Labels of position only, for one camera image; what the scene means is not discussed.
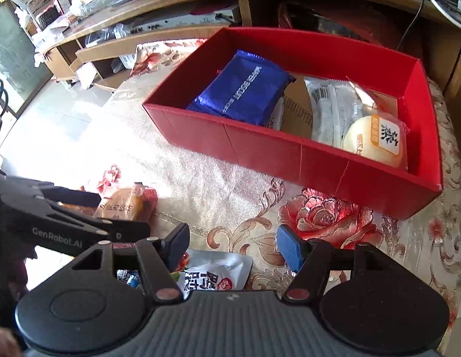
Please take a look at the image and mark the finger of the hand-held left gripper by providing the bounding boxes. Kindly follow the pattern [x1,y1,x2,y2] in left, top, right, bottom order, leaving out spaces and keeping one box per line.
[39,186,102,209]
[98,219,151,243]

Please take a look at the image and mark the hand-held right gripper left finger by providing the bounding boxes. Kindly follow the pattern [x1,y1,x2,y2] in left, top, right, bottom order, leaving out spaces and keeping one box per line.
[67,222,191,303]

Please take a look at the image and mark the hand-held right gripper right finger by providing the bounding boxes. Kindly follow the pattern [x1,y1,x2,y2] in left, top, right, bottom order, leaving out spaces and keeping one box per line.
[276,224,395,303]

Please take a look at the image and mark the orange bread packet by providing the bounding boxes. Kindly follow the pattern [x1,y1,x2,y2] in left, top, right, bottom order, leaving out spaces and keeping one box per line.
[93,183,158,224]

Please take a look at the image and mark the white pouch black characters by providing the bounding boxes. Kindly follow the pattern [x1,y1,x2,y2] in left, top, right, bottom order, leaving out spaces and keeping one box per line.
[171,249,253,300]

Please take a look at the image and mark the blue white snack packet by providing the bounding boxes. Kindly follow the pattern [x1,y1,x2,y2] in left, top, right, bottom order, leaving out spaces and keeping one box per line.
[116,269,142,289]

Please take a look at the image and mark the red cardboard box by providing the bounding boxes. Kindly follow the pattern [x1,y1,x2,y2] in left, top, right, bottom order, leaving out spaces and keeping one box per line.
[142,27,444,221]

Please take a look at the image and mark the round bun packet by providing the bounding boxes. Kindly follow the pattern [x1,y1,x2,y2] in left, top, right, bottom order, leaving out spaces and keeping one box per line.
[341,76,410,172]

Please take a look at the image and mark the green white snack packet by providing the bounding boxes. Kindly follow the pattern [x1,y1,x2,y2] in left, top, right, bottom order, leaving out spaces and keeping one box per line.
[266,97,286,131]

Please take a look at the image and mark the clear plastic bag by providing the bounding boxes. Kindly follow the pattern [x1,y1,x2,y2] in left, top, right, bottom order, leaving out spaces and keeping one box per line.
[85,24,136,45]

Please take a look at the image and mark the black keyboard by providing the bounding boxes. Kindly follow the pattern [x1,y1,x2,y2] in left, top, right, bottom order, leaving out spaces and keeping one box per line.
[35,5,62,30]

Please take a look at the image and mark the wooden television cabinet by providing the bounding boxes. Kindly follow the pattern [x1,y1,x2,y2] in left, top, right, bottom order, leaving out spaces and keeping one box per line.
[30,0,461,93]

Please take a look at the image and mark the silver set-top box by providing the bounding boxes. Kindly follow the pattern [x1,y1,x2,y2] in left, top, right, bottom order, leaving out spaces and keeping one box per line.
[132,5,242,32]

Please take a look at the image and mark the red gift bag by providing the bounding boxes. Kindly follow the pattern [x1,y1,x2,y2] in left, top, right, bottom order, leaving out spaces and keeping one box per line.
[277,2,413,53]

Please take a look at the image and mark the black cable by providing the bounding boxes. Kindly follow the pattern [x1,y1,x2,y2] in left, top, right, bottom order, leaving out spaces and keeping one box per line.
[396,0,430,51]

